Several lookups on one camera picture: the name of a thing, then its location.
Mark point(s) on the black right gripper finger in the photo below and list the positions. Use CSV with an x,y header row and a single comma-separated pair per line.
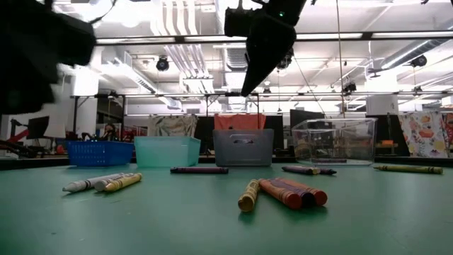
x,y
256,53
283,39

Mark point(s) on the red flower print fabric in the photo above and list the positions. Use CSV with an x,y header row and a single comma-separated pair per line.
x,y
449,134

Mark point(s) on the pale yellow crayon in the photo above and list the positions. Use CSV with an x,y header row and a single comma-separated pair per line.
x,y
407,169

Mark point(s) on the white LED light strip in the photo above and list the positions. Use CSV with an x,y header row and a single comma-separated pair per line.
x,y
212,38
410,34
141,40
329,35

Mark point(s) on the orange fabric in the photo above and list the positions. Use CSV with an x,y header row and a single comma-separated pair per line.
x,y
251,121

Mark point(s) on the white board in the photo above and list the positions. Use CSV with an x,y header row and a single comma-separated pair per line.
x,y
54,131

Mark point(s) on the grey plastic bin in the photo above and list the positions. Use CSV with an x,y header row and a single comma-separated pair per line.
x,y
226,152

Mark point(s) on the black table frame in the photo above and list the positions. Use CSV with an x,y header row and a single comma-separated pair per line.
x,y
35,160

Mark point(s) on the white crayon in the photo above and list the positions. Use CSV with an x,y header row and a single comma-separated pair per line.
x,y
84,184
101,185

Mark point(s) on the teal plastic bin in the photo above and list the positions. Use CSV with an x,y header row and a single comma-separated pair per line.
x,y
166,152

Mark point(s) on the person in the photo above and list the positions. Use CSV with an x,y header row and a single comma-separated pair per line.
x,y
110,131

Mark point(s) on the clear plastic bin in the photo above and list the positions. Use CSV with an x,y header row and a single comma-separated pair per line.
x,y
354,141

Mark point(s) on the black monitor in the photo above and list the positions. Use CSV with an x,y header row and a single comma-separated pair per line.
x,y
37,127
306,114

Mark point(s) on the black background robot arm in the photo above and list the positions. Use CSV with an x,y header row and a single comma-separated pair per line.
x,y
88,136

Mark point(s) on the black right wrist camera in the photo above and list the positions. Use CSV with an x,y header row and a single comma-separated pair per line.
x,y
239,23

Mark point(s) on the blue plastic basket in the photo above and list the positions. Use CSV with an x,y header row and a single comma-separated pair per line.
x,y
99,154

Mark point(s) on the black metal rack frame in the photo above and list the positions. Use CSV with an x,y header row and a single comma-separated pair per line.
x,y
75,117

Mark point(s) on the black ceiling camera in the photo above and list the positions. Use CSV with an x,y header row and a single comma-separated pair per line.
x,y
419,61
349,87
162,64
287,62

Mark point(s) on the leaf print fabric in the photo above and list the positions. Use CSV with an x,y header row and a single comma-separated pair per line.
x,y
173,125

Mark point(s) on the silver ventilation duct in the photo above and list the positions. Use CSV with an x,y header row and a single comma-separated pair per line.
x,y
235,56

